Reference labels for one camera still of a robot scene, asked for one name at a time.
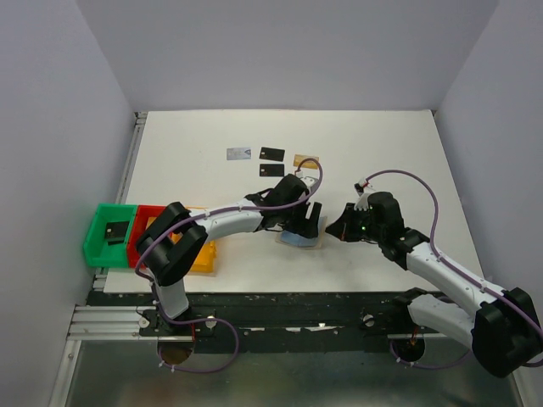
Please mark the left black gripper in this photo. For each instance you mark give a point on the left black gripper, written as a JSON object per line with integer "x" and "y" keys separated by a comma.
{"x": 308, "y": 228}

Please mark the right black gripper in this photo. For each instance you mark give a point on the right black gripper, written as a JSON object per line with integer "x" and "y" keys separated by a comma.
{"x": 343, "y": 228}

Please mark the beige card holder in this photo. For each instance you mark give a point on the beige card holder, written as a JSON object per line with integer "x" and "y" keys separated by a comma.
{"x": 297, "y": 241}

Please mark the gold credit card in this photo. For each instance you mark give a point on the gold credit card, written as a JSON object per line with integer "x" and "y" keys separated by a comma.
{"x": 305, "y": 161}

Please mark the dark grey VIP card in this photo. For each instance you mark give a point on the dark grey VIP card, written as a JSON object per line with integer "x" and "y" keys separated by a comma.
{"x": 271, "y": 170}

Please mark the black credit card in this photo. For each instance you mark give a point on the black credit card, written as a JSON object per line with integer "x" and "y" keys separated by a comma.
{"x": 272, "y": 154}

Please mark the silver credit card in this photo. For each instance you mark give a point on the silver credit card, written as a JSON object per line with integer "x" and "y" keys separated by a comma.
{"x": 238, "y": 154}

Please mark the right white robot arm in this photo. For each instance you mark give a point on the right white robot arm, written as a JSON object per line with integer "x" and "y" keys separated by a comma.
{"x": 500, "y": 327}

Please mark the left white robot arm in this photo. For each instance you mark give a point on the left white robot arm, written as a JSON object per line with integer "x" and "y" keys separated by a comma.
{"x": 171, "y": 244}

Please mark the yellow plastic bin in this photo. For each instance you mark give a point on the yellow plastic bin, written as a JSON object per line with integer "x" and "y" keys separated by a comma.
{"x": 205, "y": 261}

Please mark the red plastic bin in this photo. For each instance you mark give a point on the red plastic bin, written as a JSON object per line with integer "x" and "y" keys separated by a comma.
{"x": 145, "y": 215}

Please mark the black item in green bin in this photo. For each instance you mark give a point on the black item in green bin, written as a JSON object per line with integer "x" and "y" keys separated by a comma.
{"x": 115, "y": 232}

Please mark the green plastic bin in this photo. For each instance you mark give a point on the green plastic bin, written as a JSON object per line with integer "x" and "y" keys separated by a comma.
{"x": 106, "y": 243}

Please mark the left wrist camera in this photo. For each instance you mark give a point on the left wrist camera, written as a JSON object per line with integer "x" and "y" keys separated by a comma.
{"x": 310, "y": 182}

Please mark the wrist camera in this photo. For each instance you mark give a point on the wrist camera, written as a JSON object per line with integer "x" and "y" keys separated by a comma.
{"x": 310, "y": 182}
{"x": 364, "y": 190}

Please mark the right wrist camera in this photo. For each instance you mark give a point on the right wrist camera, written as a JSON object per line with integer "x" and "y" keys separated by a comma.
{"x": 364, "y": 190}

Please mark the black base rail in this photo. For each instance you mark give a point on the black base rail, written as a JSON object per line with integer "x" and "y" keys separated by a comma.
{"x": 290, "y": 323}

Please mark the aluminium side rail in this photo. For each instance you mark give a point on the aluminium side rail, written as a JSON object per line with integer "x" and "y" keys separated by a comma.
{"x": 126, "y": 175}

